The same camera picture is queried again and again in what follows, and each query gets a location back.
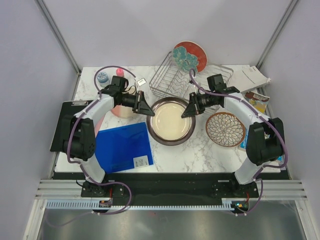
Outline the black clipboard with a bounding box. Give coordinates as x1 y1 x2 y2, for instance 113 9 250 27
50 100 92 152

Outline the yellow cover book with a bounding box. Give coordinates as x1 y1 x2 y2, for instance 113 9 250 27
244 91 270 114

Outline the blue plastic folder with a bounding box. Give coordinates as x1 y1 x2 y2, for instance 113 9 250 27
95 122 154 174

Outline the red teal flower plate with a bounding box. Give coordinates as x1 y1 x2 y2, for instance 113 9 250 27
172 41 208 73

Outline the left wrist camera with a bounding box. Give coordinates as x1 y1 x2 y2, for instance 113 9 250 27
135 78 147 87

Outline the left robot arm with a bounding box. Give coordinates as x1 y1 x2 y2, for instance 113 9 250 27
59 76 155 197

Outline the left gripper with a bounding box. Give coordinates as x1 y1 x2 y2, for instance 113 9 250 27
118 91 154 117

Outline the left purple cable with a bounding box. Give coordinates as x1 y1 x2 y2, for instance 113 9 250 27
47 65 138 228

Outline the pink cream branch plate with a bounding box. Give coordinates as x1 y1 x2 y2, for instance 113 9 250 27
111 85 137 119

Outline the brown rim petal plate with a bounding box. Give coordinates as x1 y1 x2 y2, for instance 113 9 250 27
205 112 246 148

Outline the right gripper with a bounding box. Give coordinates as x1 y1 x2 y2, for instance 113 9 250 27
182 91 218 118

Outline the wire dish rack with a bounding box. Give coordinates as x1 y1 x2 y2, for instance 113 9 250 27
149 51 234 101

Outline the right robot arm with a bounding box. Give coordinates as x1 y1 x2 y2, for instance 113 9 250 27
181 69 289 197

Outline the blue lid jar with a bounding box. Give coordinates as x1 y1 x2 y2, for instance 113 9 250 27
96 71 110 88

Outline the pink paper sheet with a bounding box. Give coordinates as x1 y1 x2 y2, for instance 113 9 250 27
94 115 105 137

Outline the brown rim cream plate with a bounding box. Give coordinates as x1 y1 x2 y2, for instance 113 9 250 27
146 97 196 146

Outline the blue treehouse book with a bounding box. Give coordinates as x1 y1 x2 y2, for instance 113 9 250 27
238 129 285 164

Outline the pink spice bottle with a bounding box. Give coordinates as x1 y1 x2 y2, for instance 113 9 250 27
116 68 125 78

